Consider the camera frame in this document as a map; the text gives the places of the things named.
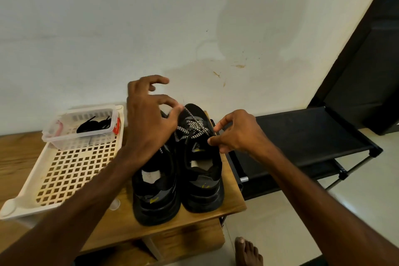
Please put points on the black shoelaces bundle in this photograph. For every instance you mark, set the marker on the black shoelaces bundle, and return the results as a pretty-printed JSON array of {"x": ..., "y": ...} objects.
[{"x": 90, "y": 127}]

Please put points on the black white patterned shoelace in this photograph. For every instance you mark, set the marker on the black white patterned shoelace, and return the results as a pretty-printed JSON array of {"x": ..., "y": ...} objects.
[{"x": 194, "y": 127}]

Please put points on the person's right forearm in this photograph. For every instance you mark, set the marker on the person's right forearm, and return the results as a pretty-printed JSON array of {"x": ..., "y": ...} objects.
[{"x": 324, "y": 206}]

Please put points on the large white plastic tray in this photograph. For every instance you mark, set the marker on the large white plastic tray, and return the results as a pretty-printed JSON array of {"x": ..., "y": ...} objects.
[{"x": 68, "y": 175}]

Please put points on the low wooden table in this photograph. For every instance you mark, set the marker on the low wooden table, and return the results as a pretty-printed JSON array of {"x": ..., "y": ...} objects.
[{"x": 12, "y": 163}]

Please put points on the red label sticker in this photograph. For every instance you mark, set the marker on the red label sticker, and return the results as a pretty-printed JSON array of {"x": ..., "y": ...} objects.
[{"x": 116, "y": 125}]

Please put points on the black shoe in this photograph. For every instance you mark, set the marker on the black shoe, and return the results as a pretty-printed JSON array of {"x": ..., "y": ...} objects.
[
  {"x": 156, "y": 203},
  {"x": 202, "y": 188}
]

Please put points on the person's left hand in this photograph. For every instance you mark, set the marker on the person's left hand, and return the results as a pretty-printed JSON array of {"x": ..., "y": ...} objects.
[{"x": 146, "y": 125}]

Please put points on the small white plastic basket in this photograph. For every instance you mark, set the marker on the small white plastic basket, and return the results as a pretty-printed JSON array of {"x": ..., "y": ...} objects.
[{"x": 62, "y": 141}]

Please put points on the black shoe rack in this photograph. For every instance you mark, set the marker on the black shoe rack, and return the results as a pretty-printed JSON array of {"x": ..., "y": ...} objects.
[{"x": 299, "y": 135}]

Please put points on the person's left forearm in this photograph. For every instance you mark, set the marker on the person's left forearm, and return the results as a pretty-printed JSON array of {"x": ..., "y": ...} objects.
[{"x": 75, "y": 213}]

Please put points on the person's right hand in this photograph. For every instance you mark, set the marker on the person's right hand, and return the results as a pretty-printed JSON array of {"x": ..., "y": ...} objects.
[{"x": 243, "y": 135}]

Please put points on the dark door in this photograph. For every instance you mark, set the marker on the dark door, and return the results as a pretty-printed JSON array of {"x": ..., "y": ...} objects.
[{"x": 368, "y": 82}]

